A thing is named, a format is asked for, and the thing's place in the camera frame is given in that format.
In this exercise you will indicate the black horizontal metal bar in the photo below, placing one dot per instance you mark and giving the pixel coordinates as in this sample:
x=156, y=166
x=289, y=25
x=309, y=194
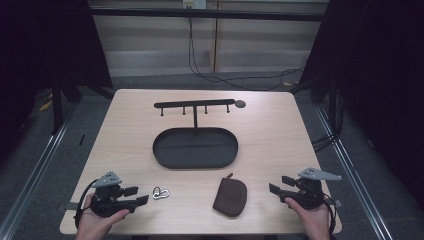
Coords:
x=206, y=14

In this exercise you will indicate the dark curtain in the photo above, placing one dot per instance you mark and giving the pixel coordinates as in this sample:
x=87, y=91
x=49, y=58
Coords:
x=40, y=50
x=383, y=83

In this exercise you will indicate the white wall power outlet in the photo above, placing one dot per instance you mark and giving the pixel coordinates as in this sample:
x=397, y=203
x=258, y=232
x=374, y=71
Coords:
x=195, y=4

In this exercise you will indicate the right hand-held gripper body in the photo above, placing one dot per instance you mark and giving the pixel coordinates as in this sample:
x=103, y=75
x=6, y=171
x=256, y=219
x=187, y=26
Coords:
x=308, y=195

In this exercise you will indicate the yellow tape strip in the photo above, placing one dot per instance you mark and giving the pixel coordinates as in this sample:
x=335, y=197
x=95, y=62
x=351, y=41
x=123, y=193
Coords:
x=45, y=106

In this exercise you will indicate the brown zip pouch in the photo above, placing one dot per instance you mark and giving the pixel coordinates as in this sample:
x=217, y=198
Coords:
x=230, y=196

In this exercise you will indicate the black metal stand leg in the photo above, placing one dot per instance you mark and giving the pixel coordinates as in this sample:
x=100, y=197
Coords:
x=56, y=106

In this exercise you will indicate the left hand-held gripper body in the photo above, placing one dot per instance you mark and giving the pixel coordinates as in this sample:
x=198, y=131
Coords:
x=106, y=200

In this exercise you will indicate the person's right hand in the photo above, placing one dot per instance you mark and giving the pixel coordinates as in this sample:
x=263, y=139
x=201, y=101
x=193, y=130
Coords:
x=311, y=218

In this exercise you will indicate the silver floor rail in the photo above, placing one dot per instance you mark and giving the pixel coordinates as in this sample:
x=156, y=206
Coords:
x=36, y=173
x=353, y=173

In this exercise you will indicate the black hook stand with tray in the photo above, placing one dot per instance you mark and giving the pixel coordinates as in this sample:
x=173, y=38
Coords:
x=195, y=148

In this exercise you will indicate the small black floor stick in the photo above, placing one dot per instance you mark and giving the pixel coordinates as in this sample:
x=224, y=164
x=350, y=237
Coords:
x=81, y=140

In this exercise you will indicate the person's left hand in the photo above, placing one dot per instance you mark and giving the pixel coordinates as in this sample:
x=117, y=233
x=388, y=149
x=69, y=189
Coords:
x=96, y=223

